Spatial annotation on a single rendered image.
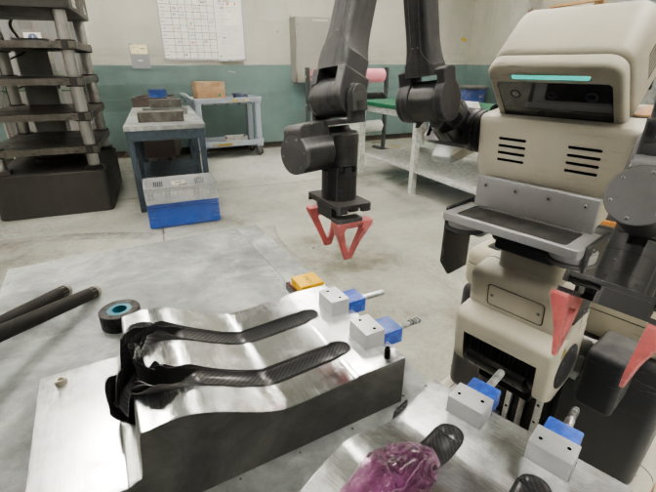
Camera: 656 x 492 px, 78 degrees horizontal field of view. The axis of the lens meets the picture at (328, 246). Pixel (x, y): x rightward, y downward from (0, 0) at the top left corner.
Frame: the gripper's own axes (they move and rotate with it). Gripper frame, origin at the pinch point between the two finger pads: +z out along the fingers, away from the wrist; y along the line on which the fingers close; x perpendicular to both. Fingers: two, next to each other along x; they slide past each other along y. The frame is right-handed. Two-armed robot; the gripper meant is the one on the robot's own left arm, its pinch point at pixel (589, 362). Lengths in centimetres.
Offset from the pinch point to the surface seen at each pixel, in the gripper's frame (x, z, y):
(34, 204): 27, 84, -436
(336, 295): 1.2, 8.2, -39.2
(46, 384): -36, 33, -56
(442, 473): -7.9, 17.8, -7.3
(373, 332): -1.7, 9.6, -27.0
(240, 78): 271, -144, -603
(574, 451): 3.7, 10.8, 1.7
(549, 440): 3.0, 11.1, -1.0
